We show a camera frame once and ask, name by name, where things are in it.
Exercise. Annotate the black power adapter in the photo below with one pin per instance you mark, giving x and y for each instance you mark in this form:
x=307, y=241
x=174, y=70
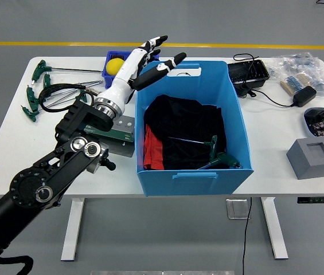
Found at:
x=305, y=96

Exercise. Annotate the white table leg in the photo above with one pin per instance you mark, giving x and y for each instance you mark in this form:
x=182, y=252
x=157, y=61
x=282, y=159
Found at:
x=273, y=229
x=73, y=229

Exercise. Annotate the taped resistor strip bundle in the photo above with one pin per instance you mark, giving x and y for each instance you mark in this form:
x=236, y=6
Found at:
x=292, y=84

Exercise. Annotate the yellow lemon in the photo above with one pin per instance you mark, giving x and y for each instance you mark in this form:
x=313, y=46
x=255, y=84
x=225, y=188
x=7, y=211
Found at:
x=114, y=67

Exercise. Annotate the metal floor socket cover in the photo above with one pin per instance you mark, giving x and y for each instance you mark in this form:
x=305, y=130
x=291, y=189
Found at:
x=236, y=209

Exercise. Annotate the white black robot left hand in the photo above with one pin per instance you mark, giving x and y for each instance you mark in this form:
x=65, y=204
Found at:
x=121, y=83

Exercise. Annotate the black plastic tray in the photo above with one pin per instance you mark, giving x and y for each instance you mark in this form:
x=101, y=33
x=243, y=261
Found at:
x=247, y=74

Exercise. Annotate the red cloth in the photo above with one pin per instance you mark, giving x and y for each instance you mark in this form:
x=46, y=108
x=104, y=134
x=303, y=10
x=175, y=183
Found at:
x=153, y=149

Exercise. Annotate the green grey hex key stand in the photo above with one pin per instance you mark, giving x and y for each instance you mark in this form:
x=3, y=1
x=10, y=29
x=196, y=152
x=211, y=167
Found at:
x=123, y=134

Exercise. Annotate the small blue parts bin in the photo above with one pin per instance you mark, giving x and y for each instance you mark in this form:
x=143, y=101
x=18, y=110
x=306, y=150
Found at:
x=107, y=80

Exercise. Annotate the black table control panel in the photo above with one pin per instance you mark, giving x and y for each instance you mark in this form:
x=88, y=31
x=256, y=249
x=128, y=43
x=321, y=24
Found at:
x=319, y=200

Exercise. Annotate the large blue plastic box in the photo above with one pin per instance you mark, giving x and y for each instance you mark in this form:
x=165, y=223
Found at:
x=190, y=183

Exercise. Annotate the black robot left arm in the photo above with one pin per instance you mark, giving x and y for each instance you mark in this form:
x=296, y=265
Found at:
x=50, y=174

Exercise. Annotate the clear bags of components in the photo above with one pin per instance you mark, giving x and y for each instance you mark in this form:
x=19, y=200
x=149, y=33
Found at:
x=302, y=66

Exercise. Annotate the black cloth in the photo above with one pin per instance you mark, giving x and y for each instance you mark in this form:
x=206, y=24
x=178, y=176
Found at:
x=184, y=123

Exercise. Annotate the grey cube box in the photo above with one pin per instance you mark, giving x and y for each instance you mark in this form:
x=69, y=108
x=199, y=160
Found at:
x=310, y=169

